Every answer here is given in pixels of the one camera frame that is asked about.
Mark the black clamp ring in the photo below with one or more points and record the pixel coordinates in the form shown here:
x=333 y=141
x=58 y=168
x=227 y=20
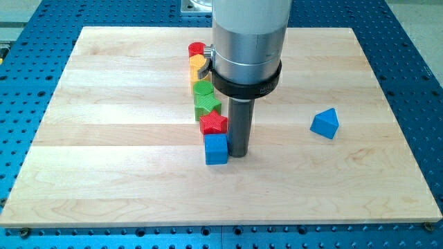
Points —
x=245 y=91

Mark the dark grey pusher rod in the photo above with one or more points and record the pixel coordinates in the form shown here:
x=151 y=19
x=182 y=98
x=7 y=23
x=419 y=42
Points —
x=240 y=115

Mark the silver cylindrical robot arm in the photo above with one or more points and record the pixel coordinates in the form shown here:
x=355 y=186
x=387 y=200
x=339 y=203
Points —
x=245 y=59

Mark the blue cube block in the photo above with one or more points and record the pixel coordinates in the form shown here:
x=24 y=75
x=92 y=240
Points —
x=216 y=149

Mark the red star block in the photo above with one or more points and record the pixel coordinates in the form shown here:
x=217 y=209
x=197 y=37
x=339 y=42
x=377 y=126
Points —
x=213 y=123

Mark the green star block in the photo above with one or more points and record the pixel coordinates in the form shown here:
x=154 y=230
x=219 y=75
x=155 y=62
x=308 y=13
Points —
x=204 y=104

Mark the green cylinder block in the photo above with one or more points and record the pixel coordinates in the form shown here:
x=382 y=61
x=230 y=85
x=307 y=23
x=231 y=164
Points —
x=202 y=87

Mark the yellow hexagon block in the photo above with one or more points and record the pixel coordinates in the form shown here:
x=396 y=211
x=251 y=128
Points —
x=196 y=62

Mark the blue triangular prism block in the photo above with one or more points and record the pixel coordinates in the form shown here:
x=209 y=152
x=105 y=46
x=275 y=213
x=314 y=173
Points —
x=325 y=123

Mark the red cylinder block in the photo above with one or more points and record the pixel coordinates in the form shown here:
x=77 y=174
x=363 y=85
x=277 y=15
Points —
x=196 y=48

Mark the light wooden board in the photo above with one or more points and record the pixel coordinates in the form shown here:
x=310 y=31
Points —
x=119 y=144

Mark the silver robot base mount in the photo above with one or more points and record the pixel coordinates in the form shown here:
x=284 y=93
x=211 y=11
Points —
x=196 y=6

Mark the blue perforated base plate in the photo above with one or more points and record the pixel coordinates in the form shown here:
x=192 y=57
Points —
x=37 y=58

